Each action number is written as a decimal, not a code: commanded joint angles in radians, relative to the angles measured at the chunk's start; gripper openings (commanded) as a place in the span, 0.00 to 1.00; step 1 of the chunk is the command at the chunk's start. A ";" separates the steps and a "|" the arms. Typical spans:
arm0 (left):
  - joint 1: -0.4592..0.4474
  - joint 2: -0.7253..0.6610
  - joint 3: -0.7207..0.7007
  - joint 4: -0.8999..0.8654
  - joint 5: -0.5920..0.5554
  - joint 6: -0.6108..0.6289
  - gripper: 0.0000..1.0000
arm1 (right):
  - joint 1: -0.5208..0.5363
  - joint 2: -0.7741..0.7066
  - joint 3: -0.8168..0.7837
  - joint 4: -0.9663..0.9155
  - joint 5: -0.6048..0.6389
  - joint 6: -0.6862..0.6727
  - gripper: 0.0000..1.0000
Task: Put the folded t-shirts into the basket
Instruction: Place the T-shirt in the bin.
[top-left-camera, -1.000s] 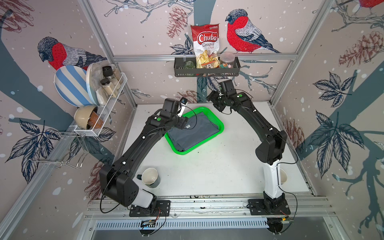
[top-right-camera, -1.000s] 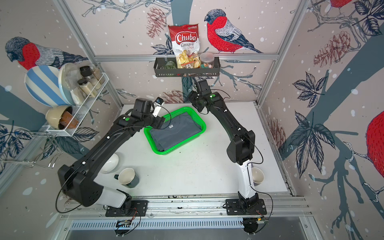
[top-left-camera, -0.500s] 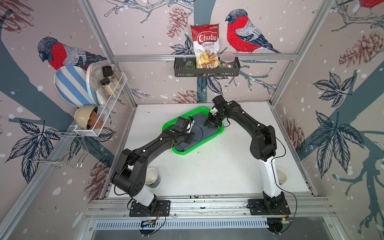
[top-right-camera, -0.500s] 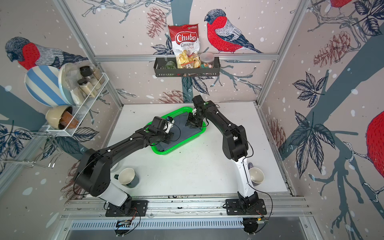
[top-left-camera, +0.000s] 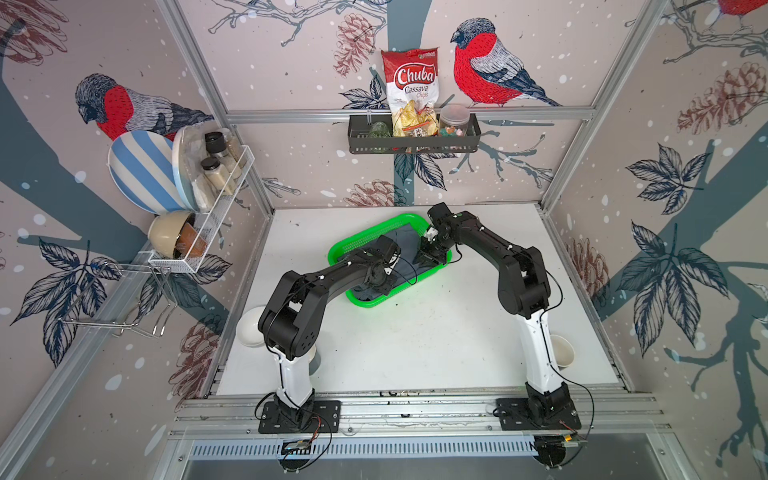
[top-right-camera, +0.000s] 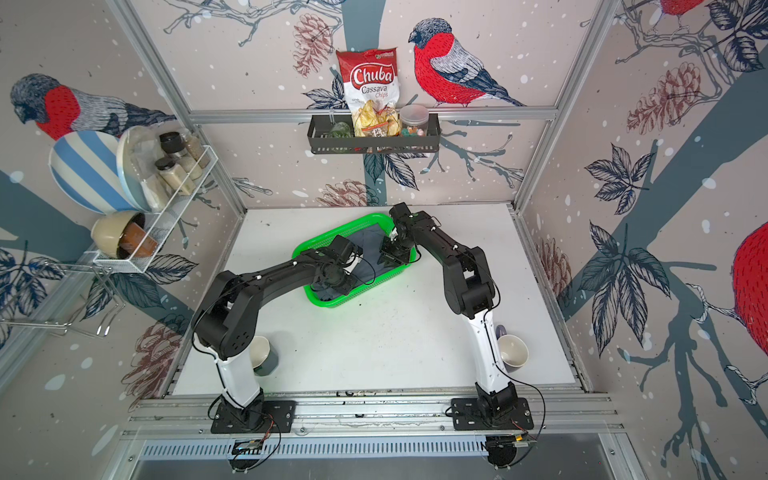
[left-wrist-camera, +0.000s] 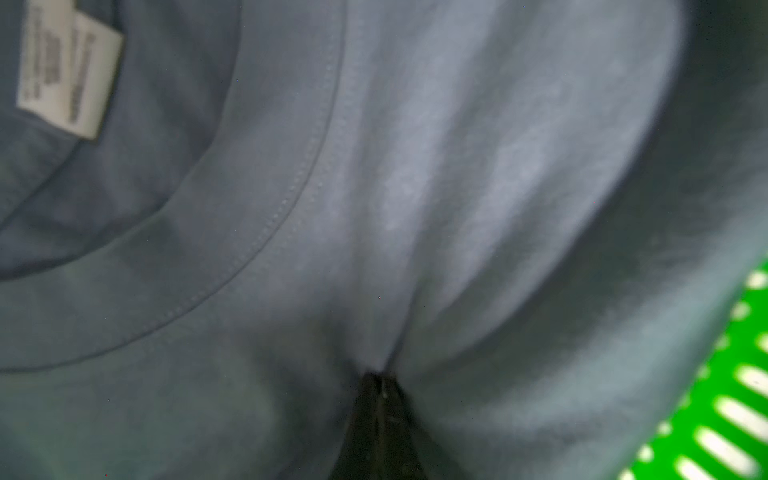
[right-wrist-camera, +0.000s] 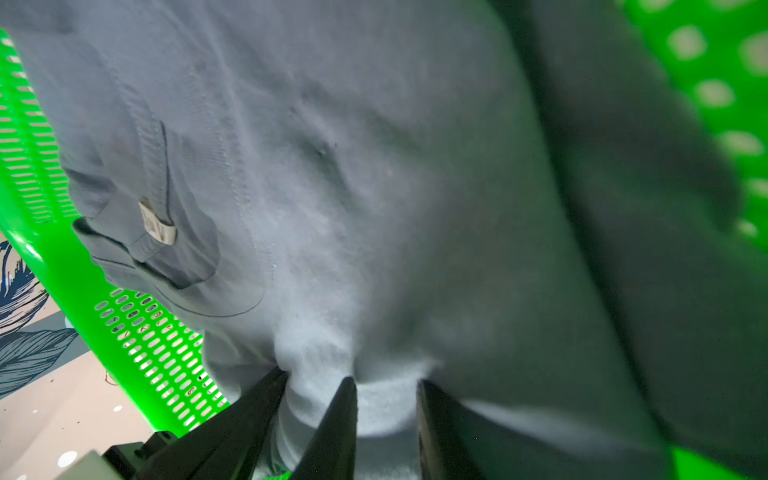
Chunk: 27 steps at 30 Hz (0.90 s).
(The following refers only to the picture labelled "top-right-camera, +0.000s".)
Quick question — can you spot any grey t-shirt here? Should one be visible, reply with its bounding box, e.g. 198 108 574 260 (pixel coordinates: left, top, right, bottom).
310 223 398 307

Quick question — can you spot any green plastic basket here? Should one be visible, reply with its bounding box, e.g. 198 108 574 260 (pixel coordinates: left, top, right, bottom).
292 212 419 310

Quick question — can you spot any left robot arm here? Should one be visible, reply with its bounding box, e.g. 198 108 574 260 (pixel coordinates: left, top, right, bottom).
193 236 363 416

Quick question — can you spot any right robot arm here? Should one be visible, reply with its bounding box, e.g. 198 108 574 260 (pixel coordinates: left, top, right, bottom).
380 203 518 423

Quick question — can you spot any left cream mug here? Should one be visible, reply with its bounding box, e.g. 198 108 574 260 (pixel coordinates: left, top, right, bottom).
248 336 279 377

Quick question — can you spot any clear jar with lid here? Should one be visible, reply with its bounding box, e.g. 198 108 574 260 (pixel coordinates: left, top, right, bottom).
399 104 430 137

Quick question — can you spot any right lilac mug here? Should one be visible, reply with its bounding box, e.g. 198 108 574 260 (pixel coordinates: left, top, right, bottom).
495 325 530 369

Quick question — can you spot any Chuba cassava chips bag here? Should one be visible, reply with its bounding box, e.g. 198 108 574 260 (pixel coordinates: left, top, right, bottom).
336 48 401 138

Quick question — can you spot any brown packet in rack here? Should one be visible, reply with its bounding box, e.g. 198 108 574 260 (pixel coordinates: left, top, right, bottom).
117 222 158 259

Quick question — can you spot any spice jar black lid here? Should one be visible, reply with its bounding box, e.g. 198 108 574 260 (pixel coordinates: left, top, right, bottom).
159 131 191 159

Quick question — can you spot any beige bowl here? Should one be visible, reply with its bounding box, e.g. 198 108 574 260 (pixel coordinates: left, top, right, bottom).
90 210 145 259

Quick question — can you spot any white plate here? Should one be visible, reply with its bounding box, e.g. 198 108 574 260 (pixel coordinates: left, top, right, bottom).
116 126 169 213

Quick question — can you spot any blue striped plate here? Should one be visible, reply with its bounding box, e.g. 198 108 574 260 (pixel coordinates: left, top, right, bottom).
49 131 136 215

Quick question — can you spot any black wall shelf basket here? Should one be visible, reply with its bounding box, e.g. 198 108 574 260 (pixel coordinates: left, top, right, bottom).
307 113 441 154

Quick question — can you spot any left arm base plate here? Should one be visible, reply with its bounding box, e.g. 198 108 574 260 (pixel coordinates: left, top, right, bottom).
210 397 297 435

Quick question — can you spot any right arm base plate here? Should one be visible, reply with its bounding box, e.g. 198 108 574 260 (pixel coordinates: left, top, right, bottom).
447 392 534 431

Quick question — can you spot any white wire rack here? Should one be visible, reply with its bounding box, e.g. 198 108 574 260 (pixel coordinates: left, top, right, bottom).
83 145 219 273

